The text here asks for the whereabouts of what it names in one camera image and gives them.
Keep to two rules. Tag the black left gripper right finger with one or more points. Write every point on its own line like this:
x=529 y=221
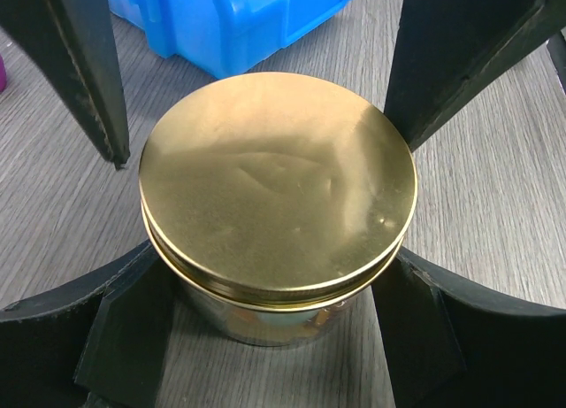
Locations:
x=450 y=342

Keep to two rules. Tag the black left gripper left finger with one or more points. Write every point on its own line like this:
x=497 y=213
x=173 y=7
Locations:
x=96 y=341

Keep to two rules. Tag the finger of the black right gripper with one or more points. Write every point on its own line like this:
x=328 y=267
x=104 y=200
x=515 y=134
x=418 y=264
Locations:
x=73 y=45
x=447 y=51

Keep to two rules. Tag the magenta plastic scoop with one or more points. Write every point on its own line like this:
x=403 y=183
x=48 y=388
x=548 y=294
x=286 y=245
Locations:
x=3 y=75

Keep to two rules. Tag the round gold jar lid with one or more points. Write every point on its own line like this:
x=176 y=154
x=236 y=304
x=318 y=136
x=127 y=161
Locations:
x=276 y=191

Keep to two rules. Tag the clear glass jar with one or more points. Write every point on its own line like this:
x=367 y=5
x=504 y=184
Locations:
x=267 y=328

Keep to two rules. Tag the blue bin of lollipops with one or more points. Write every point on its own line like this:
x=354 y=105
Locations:
x=224 y=37

